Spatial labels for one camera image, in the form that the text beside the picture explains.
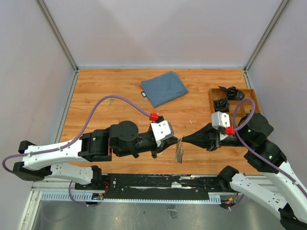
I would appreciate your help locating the folded blue cloth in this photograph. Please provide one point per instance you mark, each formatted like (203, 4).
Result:
(164, 88)

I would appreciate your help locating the dark rolled tie middle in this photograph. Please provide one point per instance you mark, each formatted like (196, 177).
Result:
(221, 105)

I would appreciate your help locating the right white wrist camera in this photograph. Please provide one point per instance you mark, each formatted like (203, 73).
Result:
(220, 120)

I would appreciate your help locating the dark rolled tie top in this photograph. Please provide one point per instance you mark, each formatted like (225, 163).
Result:
(233, 93)

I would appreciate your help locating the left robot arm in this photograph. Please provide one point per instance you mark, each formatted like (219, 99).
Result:
(123, 139)

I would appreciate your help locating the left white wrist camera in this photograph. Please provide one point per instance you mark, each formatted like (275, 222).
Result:
(161, 131)

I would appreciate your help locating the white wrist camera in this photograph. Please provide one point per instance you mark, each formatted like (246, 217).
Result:
(220, 120)
(161, 131)

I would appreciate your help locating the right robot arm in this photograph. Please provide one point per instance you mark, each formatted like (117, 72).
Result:
(289, 205)

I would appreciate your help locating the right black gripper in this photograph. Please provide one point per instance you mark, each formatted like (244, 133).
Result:
(206, 137)

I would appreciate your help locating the wooden compartment tray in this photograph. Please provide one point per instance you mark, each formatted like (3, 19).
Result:
(245, 113)

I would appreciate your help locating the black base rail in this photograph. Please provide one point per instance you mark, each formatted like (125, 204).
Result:
(158, 186)

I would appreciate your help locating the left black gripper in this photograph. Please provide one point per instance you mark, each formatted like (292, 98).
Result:
(164, 144)

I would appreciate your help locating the dark rolled tie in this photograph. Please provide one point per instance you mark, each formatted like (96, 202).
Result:
(233, 93)
(221, 105)

